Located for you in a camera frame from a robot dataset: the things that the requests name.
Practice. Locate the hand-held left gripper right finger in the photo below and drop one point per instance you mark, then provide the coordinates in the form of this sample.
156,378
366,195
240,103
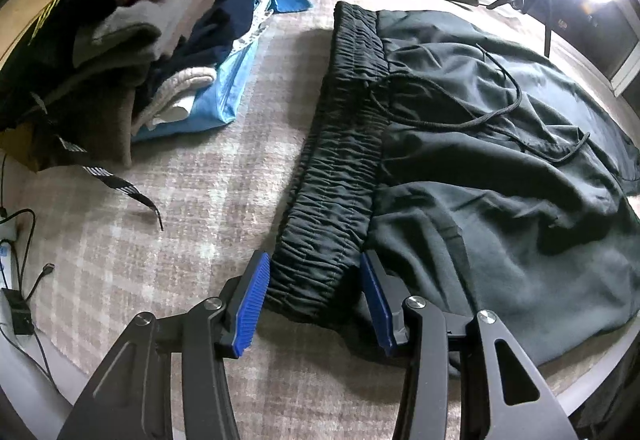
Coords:
376,305

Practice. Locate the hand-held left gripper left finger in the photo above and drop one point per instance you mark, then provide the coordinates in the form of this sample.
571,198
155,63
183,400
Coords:
250,305

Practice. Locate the pile of folded clothes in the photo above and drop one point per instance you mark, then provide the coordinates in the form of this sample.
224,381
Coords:
50,50

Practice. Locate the plaid blanket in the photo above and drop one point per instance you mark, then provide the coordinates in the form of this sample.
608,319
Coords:
200,200

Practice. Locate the blue cloth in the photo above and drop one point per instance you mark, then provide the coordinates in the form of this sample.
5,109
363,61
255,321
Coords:
225,95

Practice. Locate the dark brown garment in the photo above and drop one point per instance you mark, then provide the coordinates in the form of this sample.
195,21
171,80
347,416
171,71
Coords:
100,130

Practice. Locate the black power adapter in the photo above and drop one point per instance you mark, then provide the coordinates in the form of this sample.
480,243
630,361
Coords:
17,310

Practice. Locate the beige knit cloth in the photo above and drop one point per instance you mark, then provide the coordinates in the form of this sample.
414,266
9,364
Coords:
175,83

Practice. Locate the white power strip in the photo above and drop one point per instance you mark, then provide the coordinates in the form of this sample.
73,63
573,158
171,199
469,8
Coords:
5,240

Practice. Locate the white patterned garment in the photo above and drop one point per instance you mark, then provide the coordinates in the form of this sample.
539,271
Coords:
252,28

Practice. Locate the navy garment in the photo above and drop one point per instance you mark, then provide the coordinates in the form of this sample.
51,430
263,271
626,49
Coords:
220,15

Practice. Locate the black tripod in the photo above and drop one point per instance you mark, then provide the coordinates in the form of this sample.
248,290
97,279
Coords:
547,20

